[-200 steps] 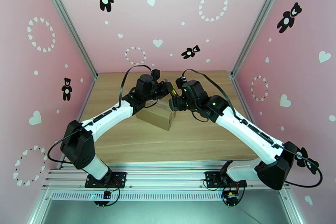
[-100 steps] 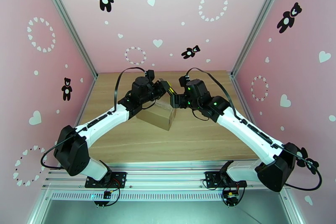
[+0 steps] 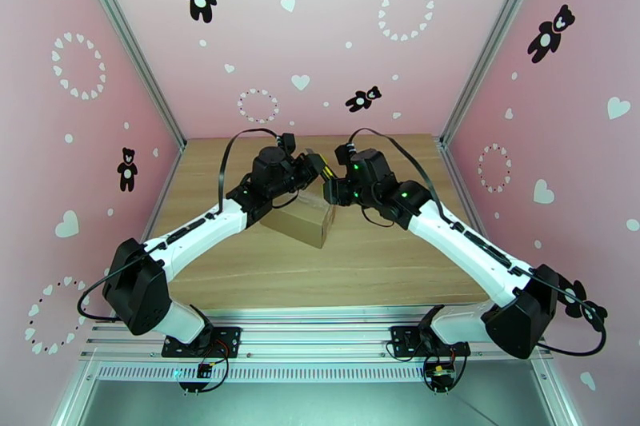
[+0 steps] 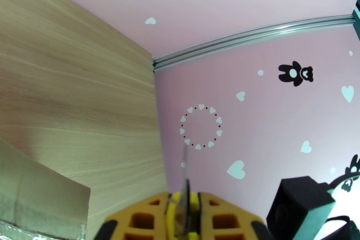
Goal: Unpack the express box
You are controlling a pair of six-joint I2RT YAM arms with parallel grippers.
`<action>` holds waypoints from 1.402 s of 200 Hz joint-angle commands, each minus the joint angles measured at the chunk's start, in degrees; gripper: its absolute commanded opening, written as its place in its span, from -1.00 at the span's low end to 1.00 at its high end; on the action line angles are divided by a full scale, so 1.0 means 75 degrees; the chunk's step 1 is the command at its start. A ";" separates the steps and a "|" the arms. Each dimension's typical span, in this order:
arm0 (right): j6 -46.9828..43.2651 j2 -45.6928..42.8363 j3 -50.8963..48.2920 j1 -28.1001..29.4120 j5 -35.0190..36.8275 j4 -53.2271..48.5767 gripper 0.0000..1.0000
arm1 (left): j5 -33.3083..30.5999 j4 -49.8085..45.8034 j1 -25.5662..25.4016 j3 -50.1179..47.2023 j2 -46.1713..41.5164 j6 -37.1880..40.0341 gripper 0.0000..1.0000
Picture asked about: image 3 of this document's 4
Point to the grey metal tray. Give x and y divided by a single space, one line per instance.
320 404

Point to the aluminium corner post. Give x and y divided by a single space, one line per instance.
127 40
495 40

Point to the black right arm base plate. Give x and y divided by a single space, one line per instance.
400 338

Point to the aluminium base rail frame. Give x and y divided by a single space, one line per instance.
320 334

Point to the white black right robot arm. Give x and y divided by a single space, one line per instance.
465 250

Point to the aluminium table side rail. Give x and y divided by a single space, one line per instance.
453 170

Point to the yellow black utility knife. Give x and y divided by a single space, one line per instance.
326 172

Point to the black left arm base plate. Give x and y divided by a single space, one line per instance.
231 339

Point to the brown cardboard express box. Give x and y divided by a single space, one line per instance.
300 230

